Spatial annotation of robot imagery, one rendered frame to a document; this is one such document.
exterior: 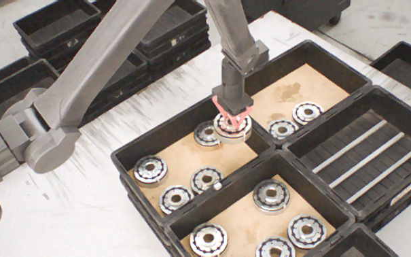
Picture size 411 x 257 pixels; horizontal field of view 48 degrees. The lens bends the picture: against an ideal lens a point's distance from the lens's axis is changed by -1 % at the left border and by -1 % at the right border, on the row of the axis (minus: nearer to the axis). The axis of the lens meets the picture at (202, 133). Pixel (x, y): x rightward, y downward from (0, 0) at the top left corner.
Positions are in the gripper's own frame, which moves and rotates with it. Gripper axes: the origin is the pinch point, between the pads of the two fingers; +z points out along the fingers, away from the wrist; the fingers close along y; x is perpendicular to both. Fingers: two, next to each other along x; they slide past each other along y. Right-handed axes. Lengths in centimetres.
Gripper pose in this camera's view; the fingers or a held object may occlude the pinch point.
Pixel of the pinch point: (231, 120)
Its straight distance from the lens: 125.0
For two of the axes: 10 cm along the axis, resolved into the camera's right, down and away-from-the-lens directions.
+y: -5.4, -5.9, 5.9
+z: 0.3, 6.9, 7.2
